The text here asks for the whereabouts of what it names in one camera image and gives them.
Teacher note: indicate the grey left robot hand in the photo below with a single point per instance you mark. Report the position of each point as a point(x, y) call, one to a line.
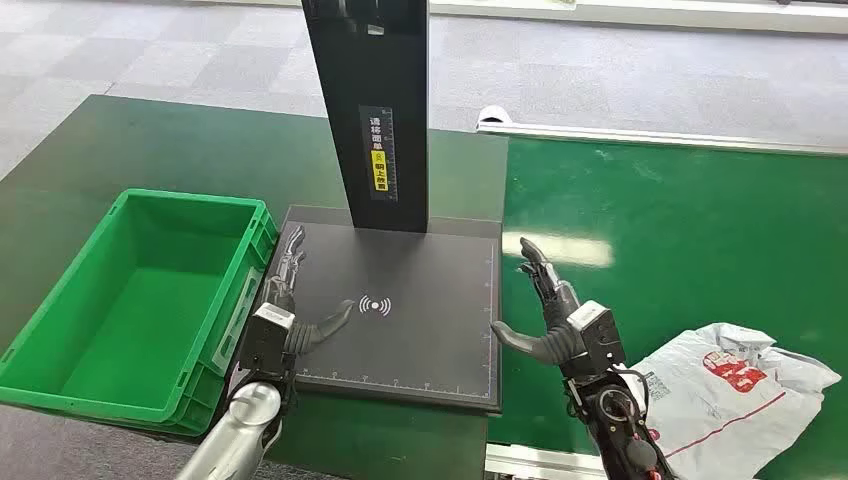
point(316, 333)

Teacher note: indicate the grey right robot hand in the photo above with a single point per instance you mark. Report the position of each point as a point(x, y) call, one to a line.
point(555, 338)

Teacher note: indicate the grey plastic mailer package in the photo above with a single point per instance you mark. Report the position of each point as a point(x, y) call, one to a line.
point(729, 404)

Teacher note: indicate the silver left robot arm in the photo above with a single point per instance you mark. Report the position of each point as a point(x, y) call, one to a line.
point(236, 430)

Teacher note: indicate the green conveyor belt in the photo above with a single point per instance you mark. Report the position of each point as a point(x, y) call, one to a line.
point(676, 218)

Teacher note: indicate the clear crate label holder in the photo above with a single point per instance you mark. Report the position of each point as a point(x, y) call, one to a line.
point(238, 318)

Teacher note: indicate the green plastic crate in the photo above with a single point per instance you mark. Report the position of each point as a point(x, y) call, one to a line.
point(132, 311)

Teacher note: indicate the black yellow column label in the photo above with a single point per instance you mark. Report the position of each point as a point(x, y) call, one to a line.
point(379, 154)

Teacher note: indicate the black scanner column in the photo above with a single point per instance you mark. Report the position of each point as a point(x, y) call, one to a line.
point(378, 66)

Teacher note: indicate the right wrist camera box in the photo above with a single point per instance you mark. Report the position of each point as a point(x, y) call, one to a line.
point(599, 334)

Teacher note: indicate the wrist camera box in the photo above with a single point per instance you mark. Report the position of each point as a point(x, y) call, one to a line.
point(599, 334)
point(266, 338)

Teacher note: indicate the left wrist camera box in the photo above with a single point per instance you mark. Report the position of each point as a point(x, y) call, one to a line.
point(266, 338)

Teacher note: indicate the black scanner base plate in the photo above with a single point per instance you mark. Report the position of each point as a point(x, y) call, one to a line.
point(417, 344)

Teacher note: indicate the short aluminium conveyor rail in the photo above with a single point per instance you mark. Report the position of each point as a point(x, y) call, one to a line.
point(536, 462)

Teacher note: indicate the long aluminium conveyor rail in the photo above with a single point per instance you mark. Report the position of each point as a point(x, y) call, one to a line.
point(662, 136)

